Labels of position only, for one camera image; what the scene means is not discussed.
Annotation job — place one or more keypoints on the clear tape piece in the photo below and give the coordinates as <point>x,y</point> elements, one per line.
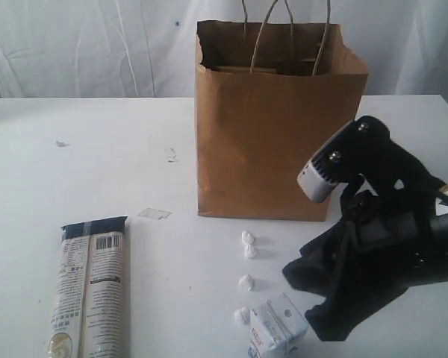
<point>155,214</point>

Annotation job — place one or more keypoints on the long noodle packet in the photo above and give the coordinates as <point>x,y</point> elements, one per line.
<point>89,291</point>

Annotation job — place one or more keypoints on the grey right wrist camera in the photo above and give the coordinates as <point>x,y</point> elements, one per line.
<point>312,180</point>

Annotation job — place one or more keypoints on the tiny white paper scrap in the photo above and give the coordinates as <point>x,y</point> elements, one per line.
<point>60,144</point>

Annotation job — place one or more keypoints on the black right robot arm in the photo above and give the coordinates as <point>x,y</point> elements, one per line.
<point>378,249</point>

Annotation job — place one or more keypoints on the brown paper shopping bag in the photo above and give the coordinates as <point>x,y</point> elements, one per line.
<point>255,132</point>

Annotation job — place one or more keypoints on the clear jar gold lid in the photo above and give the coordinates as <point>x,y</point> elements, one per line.
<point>245,70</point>

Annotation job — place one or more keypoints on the white crumpled scrap near carton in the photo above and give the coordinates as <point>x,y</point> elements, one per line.
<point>242,315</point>

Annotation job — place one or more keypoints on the small white milk carton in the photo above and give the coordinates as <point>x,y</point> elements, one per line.
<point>277,329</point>

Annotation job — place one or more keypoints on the white backdrop sheet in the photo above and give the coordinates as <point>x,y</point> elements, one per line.
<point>146,48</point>

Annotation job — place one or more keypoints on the small white crumpled scrap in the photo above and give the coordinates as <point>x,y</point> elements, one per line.
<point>247,238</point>

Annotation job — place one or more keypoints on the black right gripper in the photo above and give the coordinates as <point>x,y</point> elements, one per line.
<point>380,247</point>

